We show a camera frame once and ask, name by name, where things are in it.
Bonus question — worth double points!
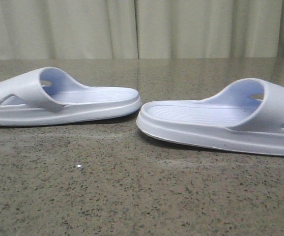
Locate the light blue slipper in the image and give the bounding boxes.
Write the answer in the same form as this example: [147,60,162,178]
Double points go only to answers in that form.
[0,67,142,126]
[137,78,284,156]

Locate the pale green curtain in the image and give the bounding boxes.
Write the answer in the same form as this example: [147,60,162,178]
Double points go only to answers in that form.
[0,0,284,59]

